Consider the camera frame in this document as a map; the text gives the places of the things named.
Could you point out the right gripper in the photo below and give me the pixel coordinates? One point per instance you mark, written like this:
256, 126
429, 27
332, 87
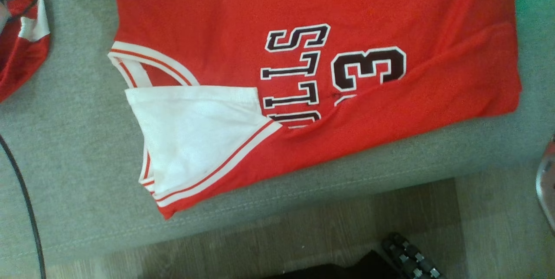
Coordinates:
547, 183

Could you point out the red white basketball shorts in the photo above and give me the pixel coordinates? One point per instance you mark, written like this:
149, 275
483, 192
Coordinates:
21, 62

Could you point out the red basketball jersey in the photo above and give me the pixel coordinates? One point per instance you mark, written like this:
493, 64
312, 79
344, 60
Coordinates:
390, 10

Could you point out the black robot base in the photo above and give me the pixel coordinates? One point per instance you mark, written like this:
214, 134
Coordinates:
347, 270

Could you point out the black robot roller wheel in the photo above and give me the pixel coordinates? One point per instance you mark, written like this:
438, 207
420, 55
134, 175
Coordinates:
409, 257

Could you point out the grey sofa chaise seat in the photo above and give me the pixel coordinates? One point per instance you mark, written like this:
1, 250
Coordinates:
86, 162

